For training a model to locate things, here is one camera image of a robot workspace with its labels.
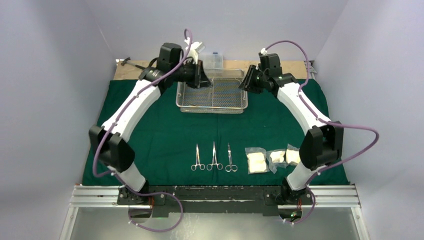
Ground silver surgical scissors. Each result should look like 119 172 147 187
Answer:
225 143 238 172

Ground purple cable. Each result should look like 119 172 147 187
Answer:
92 28 184 233
261 40 380 226

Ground white gauze packet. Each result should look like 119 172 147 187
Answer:
244 147 269 175

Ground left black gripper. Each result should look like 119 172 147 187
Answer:
171 59 213 90

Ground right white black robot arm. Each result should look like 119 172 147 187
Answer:
239 53 344 204

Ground clear plastic compartment box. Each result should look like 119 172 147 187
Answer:
199 52 224 69

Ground small black-handled hammer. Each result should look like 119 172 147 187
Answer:
120 57 145 70

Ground dark green surgical drape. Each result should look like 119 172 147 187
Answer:
81 77 350 187

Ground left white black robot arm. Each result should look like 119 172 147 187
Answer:
88 38 212 205

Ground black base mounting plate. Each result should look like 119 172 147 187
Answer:
116 185 313 219

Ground right side aluminium rail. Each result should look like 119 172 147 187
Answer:
304 60 317 80

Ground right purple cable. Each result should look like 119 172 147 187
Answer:
261 40 380 226

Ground metal wire mesh tray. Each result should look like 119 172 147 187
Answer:
175 68 248 114

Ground silver hemostat forceps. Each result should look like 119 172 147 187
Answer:
206 142 224 171
190 144 206 171

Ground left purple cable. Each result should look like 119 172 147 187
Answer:
92 28 184 233

